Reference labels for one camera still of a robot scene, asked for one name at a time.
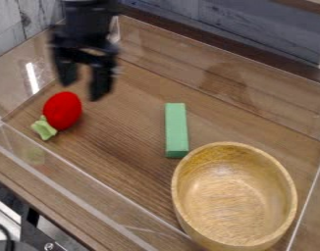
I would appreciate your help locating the clear acrylic enclosure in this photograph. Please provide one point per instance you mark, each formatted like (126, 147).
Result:
(98, 179)

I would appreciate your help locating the wooden bowl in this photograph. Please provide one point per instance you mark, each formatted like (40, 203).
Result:
(233, 196)

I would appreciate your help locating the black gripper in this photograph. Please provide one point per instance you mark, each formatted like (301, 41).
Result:
(80, 41)

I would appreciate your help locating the black table frame bracket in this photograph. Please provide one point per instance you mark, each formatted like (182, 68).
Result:
(32, 235)

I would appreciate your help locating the red plush strawberry toy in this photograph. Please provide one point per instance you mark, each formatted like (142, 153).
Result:
(60, 113)

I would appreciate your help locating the green rectangular block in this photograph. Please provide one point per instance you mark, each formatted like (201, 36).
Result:
(175, 130)

